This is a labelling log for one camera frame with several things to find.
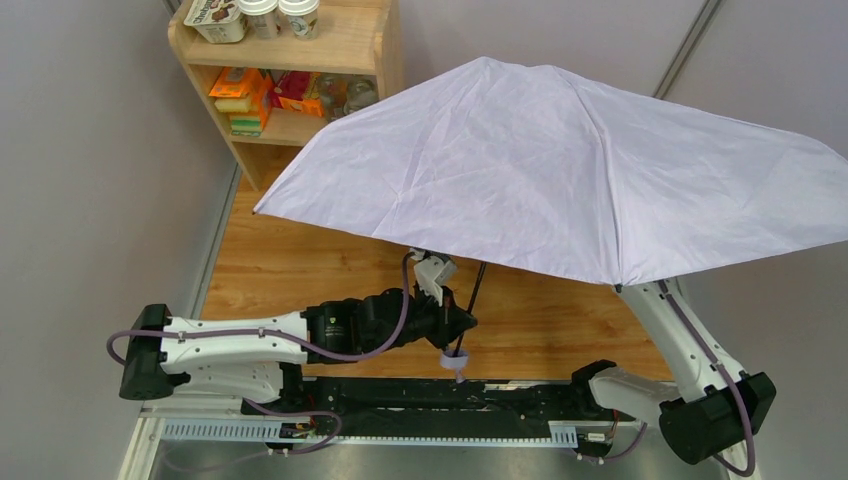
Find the white lidded cup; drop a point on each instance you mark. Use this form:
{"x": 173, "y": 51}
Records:
{"x": 302, "y": 16}

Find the chocolate yogurt tub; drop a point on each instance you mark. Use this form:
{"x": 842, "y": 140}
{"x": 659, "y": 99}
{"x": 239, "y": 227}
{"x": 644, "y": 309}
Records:
{"x": 217, "y": 21}

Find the clear glass jar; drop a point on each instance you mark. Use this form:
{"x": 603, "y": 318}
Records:
{"x": 332, "y": 89}

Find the white yogurt cup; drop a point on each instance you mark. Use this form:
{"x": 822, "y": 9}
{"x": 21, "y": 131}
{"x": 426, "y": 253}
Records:
{"x": 262, "y": 16}

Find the orange snack box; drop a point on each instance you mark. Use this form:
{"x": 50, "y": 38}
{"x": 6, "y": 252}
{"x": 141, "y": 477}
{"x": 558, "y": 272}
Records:
{"x": 237, "y": 82}

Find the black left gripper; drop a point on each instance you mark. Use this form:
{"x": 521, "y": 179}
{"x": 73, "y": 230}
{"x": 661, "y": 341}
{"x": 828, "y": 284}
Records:
{"x": 436, "y": 318}

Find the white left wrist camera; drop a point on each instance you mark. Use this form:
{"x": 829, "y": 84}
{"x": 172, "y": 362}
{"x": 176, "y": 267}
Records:
{"x": 432, "y": 272}

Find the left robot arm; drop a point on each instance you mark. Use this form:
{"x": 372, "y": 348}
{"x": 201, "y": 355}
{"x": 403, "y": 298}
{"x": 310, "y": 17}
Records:
{"x": 168, "y": 354}

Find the labelled glass jar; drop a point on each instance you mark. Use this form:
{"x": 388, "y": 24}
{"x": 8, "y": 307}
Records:
{"x": 361, "y": 92}

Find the red snack package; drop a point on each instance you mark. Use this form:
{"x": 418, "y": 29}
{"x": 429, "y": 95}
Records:
{"x": 296, "y": 91}

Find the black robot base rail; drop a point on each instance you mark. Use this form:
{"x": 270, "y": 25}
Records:
{"x": 441, "y": 408}

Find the wooden shelf unit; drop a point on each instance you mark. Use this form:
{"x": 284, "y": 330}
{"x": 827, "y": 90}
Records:
{"x": 267, "y": 95}

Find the lavender folding umbrella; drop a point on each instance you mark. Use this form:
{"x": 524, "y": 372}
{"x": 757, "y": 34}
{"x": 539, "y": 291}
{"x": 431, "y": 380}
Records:
{"x": 540, "y": 169}

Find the yellow green sponge stack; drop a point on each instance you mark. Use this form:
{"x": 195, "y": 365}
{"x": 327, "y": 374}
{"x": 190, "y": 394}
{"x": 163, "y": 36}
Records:
{"x": 247, "y": 115}

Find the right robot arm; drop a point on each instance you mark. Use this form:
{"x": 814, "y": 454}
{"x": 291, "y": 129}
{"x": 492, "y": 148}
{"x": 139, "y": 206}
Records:
{"x": 712, "y": 409}

